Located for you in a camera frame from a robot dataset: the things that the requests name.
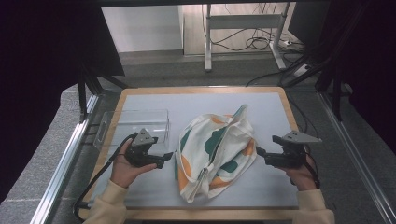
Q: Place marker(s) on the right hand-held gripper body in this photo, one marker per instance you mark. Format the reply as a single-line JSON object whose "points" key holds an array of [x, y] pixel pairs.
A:
{"points": [[289, 157]]}

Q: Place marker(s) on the white metal desk frame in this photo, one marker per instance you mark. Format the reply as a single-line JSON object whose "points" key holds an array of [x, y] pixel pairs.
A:
{"points": [[243, 21]]}

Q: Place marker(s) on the person's right hand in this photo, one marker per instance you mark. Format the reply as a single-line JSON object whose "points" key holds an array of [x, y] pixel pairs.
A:
{"points": [[303, 177]]}

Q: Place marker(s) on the white cabinet panel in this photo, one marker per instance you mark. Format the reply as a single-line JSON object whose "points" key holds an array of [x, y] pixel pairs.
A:
{"points": [[141, 28]]}

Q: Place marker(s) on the person's left hand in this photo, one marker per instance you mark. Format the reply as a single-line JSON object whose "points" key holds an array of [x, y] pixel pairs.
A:
{"points": [[123, 174]]}

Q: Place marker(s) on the dark curtain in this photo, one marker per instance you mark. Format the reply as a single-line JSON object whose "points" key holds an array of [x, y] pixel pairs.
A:
{"points": [[373, 62], [37, 77]]}

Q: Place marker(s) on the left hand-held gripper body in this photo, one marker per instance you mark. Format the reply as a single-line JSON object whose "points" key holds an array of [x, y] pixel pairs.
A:
{"points": [[140, 155]]}

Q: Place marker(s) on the light grey table mat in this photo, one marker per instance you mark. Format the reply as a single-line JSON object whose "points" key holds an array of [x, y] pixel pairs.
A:
{"points": [[193, 105]]}

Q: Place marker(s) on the clear plastic box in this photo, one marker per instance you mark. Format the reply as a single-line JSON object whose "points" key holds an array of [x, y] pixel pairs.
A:
{"points": [[140, 119]]}

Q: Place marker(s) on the white power strip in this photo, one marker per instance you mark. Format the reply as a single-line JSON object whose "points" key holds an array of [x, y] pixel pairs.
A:
{"points": [[301, 70]]}

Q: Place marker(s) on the white tote bag green orange patches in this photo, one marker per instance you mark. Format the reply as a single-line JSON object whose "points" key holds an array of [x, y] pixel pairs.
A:
{"points": [[214, 155]]}

